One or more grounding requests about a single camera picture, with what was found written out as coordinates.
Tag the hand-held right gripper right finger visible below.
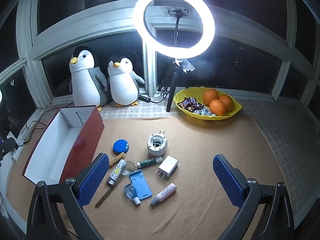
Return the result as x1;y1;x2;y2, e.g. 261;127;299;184
213;154;295;240

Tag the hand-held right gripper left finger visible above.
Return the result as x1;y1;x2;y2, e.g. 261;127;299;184
26;153;110;240

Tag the patterned white lighter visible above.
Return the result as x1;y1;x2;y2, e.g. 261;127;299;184
106;159;126;186

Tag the red cardboard box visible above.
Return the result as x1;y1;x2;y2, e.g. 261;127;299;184
22;105;105;186

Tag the magnifying glass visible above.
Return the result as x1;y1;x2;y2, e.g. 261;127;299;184
95;160;136;208

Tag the clear blue small bottle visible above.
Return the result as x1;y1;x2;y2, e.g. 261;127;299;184
124;183;141;205

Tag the blue phone stand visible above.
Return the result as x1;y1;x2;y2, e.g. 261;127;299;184
129;169;153;200

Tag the green and white glue stick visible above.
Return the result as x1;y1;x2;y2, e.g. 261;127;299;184
137;156;163;168

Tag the white wall charger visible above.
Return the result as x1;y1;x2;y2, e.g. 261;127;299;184
157;155;179;180

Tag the pink and white tube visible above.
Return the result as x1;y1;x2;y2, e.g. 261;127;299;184
150;183;177;205

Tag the white plug-in device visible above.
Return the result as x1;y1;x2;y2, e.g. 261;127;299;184
147;130;168;157

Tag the white power strip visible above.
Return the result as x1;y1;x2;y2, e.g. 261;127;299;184
6;130;25;162

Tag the wooden clothespin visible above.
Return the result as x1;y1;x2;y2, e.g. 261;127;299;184
109;152;127;168

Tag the blue round tape measure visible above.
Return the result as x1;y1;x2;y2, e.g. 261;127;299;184
113;139;130;155

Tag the orange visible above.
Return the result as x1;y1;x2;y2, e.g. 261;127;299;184
219;94;234;111
209;99;227;117
203;88;219;106

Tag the checked cloth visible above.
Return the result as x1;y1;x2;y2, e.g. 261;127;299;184
37;96;320;230

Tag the pile of wrapped candies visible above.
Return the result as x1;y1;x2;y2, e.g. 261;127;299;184
177;96;217;117

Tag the yellow leaf-shaped bowl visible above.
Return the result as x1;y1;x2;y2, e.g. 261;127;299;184
173;86;243;121

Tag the large penguin plush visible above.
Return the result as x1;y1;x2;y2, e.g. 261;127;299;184
69;46;109;112

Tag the small penguin plush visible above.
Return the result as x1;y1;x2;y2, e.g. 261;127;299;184
107;57;145;107

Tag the black gooseneck phone holder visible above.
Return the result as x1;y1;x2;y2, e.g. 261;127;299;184
167;7;189;47

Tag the black ring light cable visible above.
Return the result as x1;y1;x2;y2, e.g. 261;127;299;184
150;79;173;104

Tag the white window frame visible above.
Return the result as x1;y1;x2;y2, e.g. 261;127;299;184
0;0;320;110

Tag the white ring light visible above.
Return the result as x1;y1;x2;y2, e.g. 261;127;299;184
133;0;215;58

